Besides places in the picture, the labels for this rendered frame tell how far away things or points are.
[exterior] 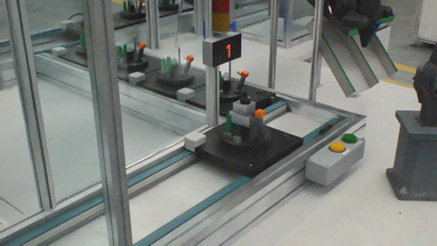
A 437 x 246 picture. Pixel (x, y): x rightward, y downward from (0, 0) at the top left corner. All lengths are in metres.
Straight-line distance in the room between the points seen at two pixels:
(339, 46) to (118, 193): 1.17
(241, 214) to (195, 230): 0.15
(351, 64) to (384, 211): 0.61
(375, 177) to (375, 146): 0.19
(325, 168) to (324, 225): 0.15
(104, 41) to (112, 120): 0.13
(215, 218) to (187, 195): 0.18
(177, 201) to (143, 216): 0.10
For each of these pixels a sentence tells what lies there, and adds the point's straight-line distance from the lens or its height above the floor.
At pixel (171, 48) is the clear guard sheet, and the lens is 1.39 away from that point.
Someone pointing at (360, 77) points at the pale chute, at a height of 1.02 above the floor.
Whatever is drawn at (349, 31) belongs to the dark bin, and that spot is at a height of 1.21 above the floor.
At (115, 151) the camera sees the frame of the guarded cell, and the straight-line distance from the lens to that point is 0.85.
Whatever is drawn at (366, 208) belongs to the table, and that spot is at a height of 0.86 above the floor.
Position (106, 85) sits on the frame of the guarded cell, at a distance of 0.79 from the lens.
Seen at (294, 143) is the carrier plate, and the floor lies 0.97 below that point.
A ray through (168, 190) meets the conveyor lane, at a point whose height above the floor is 0.92.
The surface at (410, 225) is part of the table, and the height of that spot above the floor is 0.86.
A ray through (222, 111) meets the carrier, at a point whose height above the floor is 0.97.
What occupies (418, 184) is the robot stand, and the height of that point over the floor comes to 0.91.
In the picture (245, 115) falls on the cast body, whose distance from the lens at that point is 1.43.
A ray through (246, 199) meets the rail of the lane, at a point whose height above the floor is 0.96.
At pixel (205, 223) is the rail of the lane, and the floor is 0.96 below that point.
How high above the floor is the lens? 1.65
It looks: 26 degrees down
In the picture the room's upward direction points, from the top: straight up
